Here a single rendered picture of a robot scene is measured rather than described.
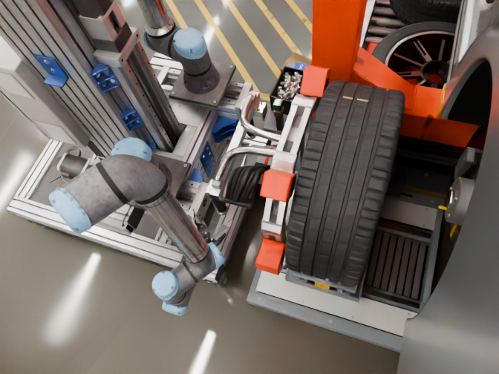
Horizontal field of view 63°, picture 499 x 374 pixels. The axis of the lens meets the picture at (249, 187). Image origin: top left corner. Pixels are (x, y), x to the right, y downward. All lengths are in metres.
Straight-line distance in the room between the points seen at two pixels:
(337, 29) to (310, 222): 0.72
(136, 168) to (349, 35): 0.91
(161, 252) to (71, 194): 1.17
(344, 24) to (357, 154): 0.56
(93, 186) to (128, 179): 0.08
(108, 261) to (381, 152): 1.74
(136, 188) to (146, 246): 1.18
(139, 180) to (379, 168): 0.60
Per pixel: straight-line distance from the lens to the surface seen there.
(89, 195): 0.96
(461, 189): 1.40
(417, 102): 1.86
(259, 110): 1.46
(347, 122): 1.16
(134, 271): 2.37
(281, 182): 1.08
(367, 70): 1.74
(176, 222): 1.07
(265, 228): 1.23
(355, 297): 2.00
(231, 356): 2.15
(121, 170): 0.95
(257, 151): 1.30
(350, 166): 1.10
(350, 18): 1.50
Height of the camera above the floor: 2.12
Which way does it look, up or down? 63 degrees down
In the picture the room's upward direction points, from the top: 16 degrees counter-clockwise
